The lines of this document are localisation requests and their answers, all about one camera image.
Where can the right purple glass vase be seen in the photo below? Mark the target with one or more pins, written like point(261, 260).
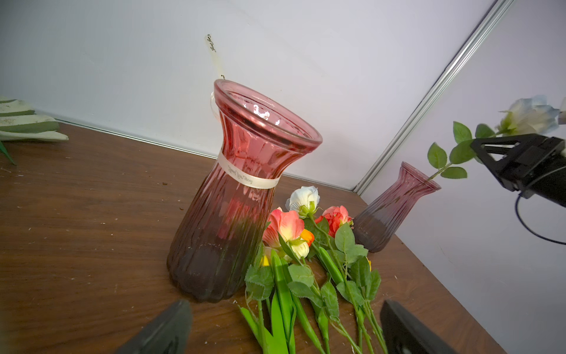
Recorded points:
point(376, 225)

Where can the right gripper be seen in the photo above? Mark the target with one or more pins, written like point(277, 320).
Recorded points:
point(531, 164)

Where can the white rose large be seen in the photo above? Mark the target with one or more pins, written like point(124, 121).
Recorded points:
point(525, 116)

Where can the orange tulip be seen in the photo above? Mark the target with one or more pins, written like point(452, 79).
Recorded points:
point(307, 237)

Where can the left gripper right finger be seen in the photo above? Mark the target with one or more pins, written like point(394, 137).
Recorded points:
point(404, 333)

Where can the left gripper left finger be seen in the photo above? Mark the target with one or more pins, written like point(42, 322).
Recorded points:
point(167, 333)

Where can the red rose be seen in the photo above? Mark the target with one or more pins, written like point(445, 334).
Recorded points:
point(350, 270)

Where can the white rose small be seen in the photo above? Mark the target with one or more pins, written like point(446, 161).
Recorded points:
point(305, 201)

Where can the left red glass vase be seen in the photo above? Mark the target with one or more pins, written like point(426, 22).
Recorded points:
point(222, 229)

